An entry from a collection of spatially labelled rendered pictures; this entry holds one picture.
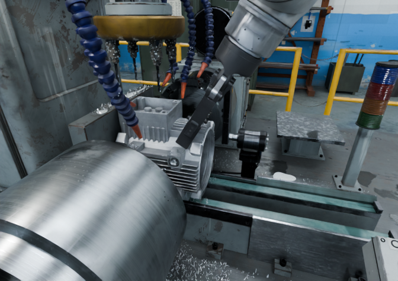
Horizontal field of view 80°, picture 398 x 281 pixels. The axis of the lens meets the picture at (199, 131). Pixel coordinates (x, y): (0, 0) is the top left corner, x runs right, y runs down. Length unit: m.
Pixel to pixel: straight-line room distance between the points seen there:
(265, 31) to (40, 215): 0.35
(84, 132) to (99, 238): 0.27
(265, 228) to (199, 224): 0.16
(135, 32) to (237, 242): 0.52
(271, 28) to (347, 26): 5.16
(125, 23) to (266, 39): 0.24
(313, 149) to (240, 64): 0.76
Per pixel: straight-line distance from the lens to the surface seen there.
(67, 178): 0.32
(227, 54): 0.40
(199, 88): 0.75
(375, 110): 0.85
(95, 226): 0.28
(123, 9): 0.49
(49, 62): 0.62
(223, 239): 0.65
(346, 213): 0.71
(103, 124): 0.54
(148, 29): 0.46
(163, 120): 0.52
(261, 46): 0.39
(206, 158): 0.67
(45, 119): 0.60
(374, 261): 0.42
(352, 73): 5.18
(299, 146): 1.09
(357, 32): 5.58
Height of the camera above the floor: 1.34
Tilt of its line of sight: 26 degrees down
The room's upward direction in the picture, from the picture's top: straight up
